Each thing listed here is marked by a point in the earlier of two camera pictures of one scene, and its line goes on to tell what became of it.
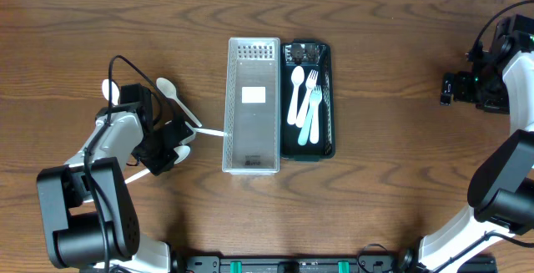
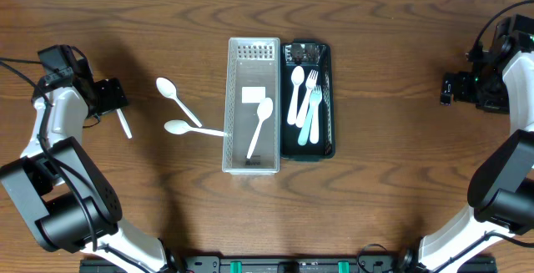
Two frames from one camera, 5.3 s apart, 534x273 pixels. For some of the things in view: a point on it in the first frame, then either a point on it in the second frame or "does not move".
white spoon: x=167 y=88 does not move
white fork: x=310 y=83 does not move
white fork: x=314 y=136 does not move
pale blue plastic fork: x=315 y=96 does not move
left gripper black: x=168 y=147 -> x=115 y=98
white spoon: x=182 y=151 -> x=264 y=109
